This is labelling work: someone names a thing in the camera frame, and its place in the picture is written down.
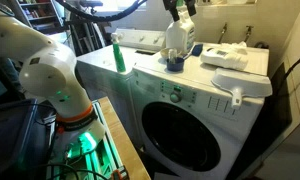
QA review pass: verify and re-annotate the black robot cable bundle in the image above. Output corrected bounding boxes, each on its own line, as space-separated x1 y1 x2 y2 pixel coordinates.
54 0 148 24

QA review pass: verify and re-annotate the white front-load washing machine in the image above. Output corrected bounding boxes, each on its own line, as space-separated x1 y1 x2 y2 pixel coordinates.
131 42 271 180

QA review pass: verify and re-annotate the small clear bottle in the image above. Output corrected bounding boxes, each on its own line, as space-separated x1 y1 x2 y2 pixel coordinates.
168 48 178 64

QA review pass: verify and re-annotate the white top-load laundry machine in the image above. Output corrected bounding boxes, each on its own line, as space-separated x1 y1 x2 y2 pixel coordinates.
75 28 166 148

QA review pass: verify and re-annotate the white capped laundry bottle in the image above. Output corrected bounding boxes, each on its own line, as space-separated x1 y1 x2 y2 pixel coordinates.
199 47 249 72

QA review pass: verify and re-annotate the black wall cable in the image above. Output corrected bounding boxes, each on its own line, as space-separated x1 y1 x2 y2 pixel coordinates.
279 49 300 88

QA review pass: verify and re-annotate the blue scrub brush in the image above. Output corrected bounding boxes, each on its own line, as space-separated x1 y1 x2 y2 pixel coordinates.
183 43 204 60

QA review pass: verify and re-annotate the beige bowl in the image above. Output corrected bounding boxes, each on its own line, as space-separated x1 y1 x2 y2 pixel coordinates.
159 46 183 60

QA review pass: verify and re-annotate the black coiled hose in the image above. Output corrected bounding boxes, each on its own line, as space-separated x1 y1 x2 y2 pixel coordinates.
254 41 270 50

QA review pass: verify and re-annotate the orange clamp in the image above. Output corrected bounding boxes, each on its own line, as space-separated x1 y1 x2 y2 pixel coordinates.
110 169 129 180

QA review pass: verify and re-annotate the bookshelf with books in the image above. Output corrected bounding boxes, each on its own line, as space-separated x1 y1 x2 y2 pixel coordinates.
10 0 65 33

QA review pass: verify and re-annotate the green spray bottle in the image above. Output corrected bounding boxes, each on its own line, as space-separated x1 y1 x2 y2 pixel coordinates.
110 32 127 74

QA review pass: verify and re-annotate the white crumpled cloth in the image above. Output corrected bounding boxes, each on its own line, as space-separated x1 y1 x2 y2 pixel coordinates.
219 41 248 54

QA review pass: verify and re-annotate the dark blue storage bin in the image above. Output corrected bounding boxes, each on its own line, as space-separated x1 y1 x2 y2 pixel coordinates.
0 98 38 178

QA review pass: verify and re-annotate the white spray detergent bottle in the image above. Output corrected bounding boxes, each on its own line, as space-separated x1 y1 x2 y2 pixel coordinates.
165 9 196 56

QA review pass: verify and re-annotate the green-lit robot base frame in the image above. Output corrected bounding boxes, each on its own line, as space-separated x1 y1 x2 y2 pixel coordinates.
46 99 124 180

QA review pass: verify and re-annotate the metal wall faucet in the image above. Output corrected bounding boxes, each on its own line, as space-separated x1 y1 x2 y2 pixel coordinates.
243 25 254 43
217 22 229 44

